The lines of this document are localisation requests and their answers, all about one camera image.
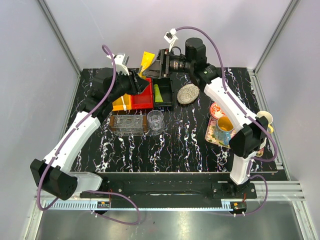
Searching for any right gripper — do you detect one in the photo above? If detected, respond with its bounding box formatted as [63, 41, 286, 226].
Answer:
[141, 49, 193, 80]

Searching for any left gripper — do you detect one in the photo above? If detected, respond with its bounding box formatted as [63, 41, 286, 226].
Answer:
[108, 67, 150, 102]

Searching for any yellow toothpaste tube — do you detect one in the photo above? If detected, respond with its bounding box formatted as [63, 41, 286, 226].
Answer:
[138, 51, 155, 79]

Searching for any green toothpaste tube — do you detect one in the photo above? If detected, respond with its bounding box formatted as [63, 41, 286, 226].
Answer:
[154, 84, 164, 103]

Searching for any clear plastic cup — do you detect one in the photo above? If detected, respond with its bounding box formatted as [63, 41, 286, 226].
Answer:
[147, 110, 164, 131]

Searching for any clear acrylic toothbrush holder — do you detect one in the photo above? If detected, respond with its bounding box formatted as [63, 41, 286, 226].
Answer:
[109, 115, 148, 134]

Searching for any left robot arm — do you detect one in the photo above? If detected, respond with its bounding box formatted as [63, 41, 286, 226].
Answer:
[30, 68, 149, 201]

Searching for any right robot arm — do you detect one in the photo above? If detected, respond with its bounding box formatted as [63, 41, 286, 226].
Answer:
[142, 37, 269, 198]

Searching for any white toothbrush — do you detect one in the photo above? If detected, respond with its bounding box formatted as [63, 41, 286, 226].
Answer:
[121, 96, 127, 111]

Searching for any floral rectangular tray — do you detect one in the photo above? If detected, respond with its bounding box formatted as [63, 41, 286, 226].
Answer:
[205, 116, 264, 157]

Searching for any red plastic bin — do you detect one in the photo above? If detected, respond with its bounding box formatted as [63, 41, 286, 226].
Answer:
[131, 78, 154, 110]

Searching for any black plastic bin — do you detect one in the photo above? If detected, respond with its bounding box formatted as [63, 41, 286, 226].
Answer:
[152, 78, 174, 109]

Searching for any orange plastic bin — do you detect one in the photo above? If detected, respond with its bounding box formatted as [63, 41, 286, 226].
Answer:
[112, 94, 132, 112]

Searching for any grey speckled soap dish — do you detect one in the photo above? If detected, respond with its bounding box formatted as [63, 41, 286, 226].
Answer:
[177, 83, 200, 105]

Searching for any red patterned bowl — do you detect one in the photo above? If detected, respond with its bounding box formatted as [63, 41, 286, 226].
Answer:
[209, 102, 226, 119]

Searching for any blue mug yellow inside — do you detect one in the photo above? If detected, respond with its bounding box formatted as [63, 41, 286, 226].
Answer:
[213, 116, 234, 146]

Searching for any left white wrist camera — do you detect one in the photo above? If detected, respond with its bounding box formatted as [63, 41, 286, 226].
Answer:
[111, 53, 130, 76]

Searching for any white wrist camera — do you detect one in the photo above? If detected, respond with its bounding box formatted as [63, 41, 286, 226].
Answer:
[111, 53, 130, 76]
[163, 28, 179, 52]

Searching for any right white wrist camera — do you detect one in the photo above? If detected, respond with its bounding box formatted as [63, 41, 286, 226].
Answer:
[163, 28, 179, 52]

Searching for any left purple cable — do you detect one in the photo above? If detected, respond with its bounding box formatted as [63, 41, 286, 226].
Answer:
[36, 44, 142, 226]

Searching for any purple cable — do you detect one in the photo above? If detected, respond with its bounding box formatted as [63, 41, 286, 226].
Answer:
[36, 44, 142, 226]
[174, 25, 279, 217]

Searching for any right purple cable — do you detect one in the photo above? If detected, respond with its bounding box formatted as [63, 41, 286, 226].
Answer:
[174, 25, 279, 217]

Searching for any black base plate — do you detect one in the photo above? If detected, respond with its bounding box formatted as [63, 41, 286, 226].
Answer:
[79, 171, 258, 201]

